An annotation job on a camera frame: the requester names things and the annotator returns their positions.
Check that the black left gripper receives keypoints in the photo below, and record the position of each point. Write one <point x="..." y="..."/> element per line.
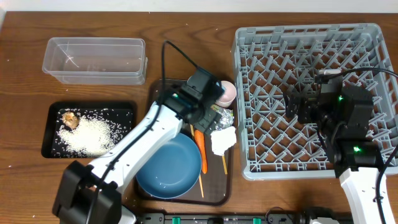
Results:
<point x="210" y="123"/>

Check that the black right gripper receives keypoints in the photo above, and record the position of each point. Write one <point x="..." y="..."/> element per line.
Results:
<point x="307" y="103"/>

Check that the yellow foil snack wrapper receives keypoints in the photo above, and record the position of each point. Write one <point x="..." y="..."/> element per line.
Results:
<point x="227" y="117"/>

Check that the orange carrot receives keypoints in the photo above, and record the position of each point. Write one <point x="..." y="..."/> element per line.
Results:
<point x="200" y="141"/>

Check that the white napkin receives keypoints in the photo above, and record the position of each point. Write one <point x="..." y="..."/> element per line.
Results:
<point x="222" y="140"/>

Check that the dark blue plate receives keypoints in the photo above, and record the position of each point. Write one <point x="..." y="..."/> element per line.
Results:
<point x="173" y="170"/>

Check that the white rice pile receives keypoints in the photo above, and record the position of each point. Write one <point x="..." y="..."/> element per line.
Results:
<point x="99" y="130"/>

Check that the brown food scrap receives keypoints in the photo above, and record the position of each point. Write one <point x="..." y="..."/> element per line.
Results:
<point x="70" y="119"/>

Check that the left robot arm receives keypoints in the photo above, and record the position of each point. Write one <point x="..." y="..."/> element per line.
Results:
<point x="93" y="193"/>

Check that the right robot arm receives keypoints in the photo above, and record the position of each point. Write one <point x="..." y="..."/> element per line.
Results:
<point x="342" y="113"/>

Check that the grey dishwasher rack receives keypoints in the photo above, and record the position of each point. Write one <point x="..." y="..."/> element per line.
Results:
<point x="267" y="60"/>

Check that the wooden chopstick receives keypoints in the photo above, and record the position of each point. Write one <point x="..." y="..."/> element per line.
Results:
<point x="225" y="167"/>
<point x="200" y="180"/>

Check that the pink cup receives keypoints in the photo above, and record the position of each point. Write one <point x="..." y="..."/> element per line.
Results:
<point x="228" y="96"/>

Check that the brown serving tray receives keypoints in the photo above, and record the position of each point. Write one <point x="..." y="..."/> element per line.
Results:
<point x="216" y="185"/>

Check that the black tray bin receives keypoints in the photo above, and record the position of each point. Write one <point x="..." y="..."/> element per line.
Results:
<point x="55" y="107"/>

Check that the clear plastic bin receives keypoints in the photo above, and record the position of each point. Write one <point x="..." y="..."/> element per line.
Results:
<point x="96" y="60"/>

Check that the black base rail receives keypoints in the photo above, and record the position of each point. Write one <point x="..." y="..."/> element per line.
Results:
<point x="160" y="218"/>

